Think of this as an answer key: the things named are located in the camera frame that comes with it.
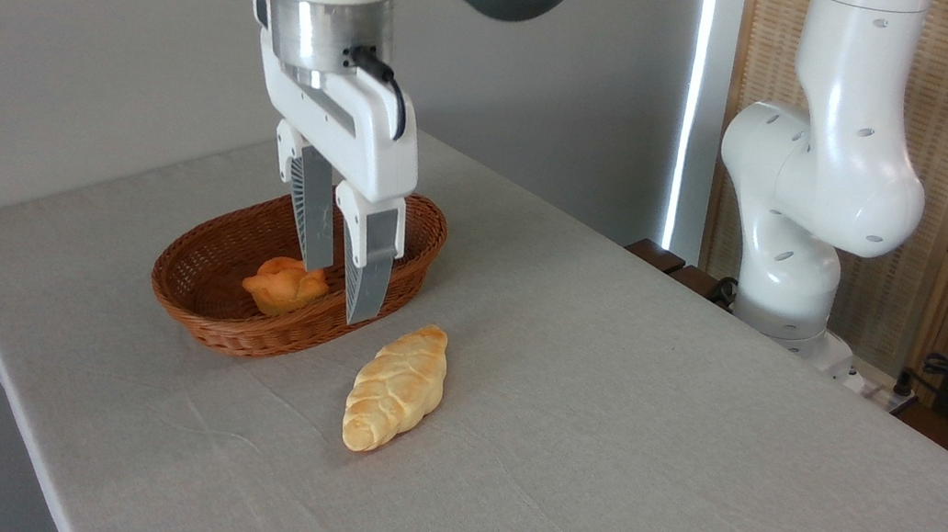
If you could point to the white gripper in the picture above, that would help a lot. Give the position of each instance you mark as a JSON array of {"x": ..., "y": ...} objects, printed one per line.
[{"x": 346, "y": 123}]

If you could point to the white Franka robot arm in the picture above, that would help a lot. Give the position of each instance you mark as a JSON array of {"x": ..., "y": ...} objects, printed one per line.
[{"x": 831, "y": 168}]

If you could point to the small orange bread roll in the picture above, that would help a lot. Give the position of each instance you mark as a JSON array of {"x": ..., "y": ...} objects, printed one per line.
[{"x": 284, "y": 286}]

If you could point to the brown woven wicker basket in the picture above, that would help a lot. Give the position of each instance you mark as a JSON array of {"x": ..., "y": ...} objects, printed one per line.
[{"x": 247, "y": 299}]

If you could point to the long braided bread loaf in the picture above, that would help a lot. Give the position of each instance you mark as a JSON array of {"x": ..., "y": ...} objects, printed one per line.
[{"x": 396, "y": 388}]

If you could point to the grey tablecloth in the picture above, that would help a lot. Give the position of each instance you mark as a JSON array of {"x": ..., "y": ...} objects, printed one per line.
[{"x": 508, "y": 419}]

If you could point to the white vertical light strip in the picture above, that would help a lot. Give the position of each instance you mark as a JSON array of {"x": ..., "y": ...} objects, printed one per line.
[{"x": 692, "y": 106}]

